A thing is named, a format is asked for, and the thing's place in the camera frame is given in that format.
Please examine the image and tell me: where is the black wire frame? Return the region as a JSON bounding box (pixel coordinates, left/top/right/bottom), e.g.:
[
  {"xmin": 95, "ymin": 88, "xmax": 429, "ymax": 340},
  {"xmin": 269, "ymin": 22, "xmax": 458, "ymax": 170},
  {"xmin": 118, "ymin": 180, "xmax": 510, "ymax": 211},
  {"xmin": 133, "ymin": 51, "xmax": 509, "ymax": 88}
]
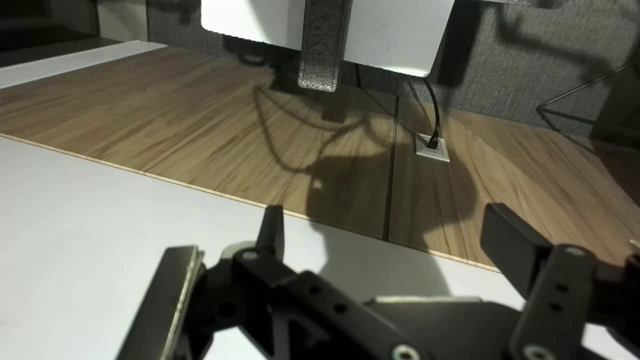
[{"xmin": 535, "ymin": 63, "xmax": 640, "ymax": 146}]

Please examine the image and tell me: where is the white flat shelf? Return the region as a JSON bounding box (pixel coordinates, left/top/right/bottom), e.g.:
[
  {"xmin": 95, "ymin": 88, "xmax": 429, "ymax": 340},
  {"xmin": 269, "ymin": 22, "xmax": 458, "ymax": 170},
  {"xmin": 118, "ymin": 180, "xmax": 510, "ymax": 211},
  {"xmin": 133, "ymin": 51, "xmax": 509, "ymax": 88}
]
[{"xmin": 199, "ymin": 0, "xmax": 458, "ymax": 80}]

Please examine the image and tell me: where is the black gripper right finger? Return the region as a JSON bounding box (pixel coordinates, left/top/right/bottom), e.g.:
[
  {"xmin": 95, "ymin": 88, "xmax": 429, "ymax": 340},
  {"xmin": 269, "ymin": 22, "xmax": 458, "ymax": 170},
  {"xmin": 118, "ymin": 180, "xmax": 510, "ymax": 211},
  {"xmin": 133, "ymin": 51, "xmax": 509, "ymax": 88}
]
[{"xmin": 479, "ymin": 202, "xmax": 640, "ymax": 360}]

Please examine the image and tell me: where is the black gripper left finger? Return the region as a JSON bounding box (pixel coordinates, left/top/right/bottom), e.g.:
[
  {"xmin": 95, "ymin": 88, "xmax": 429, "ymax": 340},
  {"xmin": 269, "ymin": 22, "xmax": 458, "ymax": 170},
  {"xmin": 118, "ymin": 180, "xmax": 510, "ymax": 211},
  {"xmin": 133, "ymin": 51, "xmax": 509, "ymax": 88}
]
[{"xmin": 117, "ymin": 202, "xmax": 433, "ymax": 360}]

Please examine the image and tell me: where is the small white table outlet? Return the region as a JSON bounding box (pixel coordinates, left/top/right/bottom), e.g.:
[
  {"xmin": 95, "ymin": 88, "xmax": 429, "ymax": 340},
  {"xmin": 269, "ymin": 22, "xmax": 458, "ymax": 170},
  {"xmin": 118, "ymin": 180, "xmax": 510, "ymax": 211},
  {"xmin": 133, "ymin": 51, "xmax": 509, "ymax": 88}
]
[{"xmin": 413, "ymin": 133, "xmax": 455, "ymax": 166}]

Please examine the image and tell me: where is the thin black outlet cable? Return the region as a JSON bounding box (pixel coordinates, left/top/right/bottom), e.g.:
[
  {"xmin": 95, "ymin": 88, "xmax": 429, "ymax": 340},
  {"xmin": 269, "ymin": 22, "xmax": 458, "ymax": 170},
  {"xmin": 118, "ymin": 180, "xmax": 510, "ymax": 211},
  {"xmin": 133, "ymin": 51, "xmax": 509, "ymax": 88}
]
[{"xmin": 422, "ymin": 78, "xmax": 445, "ymax": 149}]

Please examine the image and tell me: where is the white flat panel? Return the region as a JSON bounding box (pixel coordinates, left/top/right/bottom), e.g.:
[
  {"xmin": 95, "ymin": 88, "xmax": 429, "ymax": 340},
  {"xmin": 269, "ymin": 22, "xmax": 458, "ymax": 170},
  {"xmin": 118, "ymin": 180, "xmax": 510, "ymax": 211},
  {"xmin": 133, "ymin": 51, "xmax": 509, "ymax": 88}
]
[{"xmin": 0, "ymin": 39, "xmax": 171, "ymax": 93}]

